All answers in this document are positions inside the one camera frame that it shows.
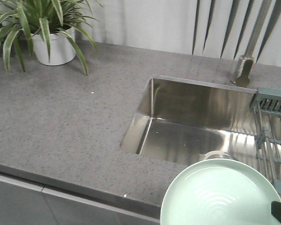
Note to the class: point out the round steel sink drain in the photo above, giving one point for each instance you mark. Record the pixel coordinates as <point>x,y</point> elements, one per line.
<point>216,154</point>

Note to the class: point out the stainless steel kitchen faucet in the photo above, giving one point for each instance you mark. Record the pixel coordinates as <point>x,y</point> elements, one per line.
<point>253,33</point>

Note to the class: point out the green spider plant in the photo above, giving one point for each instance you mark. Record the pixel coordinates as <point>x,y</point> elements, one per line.
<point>20,20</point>

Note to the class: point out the mint green round plate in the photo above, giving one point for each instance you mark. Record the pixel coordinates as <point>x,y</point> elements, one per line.
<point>219,192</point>

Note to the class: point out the grey kitchen cabinet left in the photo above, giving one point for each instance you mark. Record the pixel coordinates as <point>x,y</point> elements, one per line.
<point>29,203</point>

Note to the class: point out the stainless steel sink basin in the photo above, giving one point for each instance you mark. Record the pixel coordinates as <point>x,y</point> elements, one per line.
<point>179,119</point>

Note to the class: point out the white plant pot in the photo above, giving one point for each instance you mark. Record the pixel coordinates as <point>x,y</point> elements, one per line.
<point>61,50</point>

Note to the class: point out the white pleated curtain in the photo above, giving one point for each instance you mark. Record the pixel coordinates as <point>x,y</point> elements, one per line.
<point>210,28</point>

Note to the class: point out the teal roll-up drying rack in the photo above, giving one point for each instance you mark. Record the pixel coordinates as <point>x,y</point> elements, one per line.
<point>266,108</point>

